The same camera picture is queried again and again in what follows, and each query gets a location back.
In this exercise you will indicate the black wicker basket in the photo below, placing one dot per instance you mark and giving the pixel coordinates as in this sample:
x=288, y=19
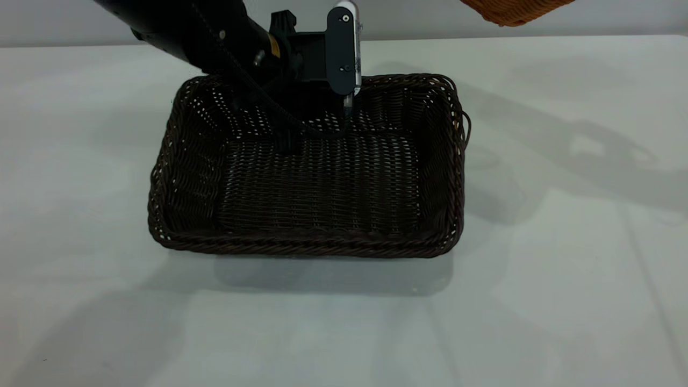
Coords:
x=322, y=183

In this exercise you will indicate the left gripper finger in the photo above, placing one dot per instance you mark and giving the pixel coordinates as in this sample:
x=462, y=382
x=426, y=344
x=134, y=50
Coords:
x=348, y=106
x=289, y=137

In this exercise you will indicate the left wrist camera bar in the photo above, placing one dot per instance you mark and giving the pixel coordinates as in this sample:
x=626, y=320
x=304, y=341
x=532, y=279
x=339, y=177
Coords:
x=341, y=48

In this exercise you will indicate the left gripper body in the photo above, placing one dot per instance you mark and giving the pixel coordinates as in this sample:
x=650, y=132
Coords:
x=303, y=56

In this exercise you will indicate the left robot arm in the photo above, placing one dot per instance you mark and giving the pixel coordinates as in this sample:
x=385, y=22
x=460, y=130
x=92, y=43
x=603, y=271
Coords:
x=177, y=27

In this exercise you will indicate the orange wicker basket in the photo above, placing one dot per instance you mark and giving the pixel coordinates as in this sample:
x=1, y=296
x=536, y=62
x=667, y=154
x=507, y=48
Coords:
x=510, y=11

